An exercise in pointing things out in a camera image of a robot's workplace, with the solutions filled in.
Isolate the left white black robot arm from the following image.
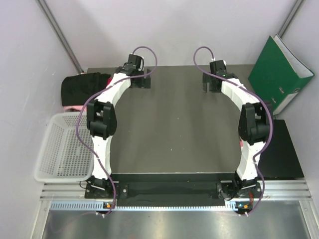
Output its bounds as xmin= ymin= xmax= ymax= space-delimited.
xmin=85 ymin=54 xmax=151 ymax=198

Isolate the green ring binder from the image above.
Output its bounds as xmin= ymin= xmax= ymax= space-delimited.
xmin=248 ymin=35 xmax=315 ymax=115

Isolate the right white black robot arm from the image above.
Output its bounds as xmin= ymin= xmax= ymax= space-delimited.
xmin=202 ymin=60 xmax=271 ymax=200

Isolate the white plastic basket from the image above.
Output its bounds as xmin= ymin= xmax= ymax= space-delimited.
xmin=34 ymin=112 xmax=94 ymax=183

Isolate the black printed t shirt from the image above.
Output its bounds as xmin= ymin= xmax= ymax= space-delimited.
xmin=61 ymin=72 xmax=111 ymax=106

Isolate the red t shirt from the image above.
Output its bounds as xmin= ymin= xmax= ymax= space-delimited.
xmin=107 ymin=78 xmax=112 ymax=86

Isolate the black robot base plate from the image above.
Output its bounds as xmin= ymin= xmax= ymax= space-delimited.
xmin=84 ymin=173 xmax=261 ymax=207

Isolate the black notebook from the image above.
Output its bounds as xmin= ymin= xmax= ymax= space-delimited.
xmin=258 ymin=119 xmax=304 ymax=180

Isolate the pink t shirt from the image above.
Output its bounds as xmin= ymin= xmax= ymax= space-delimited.
xmin=63 ymin=105 xmax=83 ymax=112

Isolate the perforated grey cable duct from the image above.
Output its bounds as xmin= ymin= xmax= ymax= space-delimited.
xmin=50 ymin=201 xmax=248 ymax=212

